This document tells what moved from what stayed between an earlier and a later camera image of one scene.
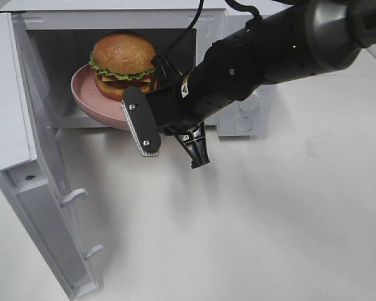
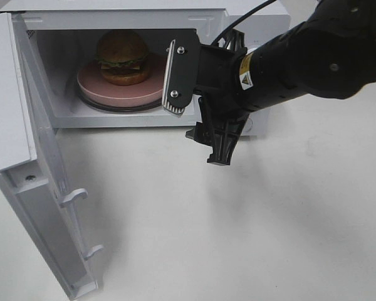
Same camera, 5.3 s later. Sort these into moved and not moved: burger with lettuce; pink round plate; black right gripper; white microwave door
Moved: black right gripper; pink round plate
Not moved: white microwave door; burger with lettuce
